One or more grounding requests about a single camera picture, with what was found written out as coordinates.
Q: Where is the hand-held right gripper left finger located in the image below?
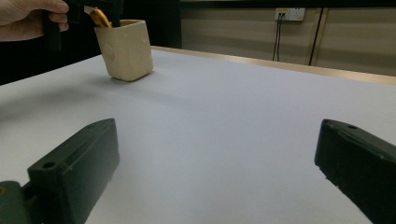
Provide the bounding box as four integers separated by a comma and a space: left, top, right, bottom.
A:
27, 118, 121, 224

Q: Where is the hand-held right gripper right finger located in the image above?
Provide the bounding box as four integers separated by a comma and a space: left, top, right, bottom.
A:
314, 118, 396, 224

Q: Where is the small slim makeup brush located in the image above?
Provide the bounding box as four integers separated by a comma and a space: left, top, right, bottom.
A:
83, 6, 113, 29

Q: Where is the beige square cup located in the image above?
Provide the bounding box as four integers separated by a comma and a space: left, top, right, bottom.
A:
93, 19, 155, 83

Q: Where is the white table mat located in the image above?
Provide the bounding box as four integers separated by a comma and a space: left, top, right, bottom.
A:
0, 49, 396, 224

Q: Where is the black horizontal bar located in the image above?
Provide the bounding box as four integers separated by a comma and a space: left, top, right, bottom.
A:
179, 0, 396, 9

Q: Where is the black wall cable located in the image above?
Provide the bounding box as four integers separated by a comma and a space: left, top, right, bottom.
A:
276, 13, 285, 62
272, 13, 281, 62

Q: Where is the white wall socket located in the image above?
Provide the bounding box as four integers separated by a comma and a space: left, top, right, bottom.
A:
275, 7, 306, 22

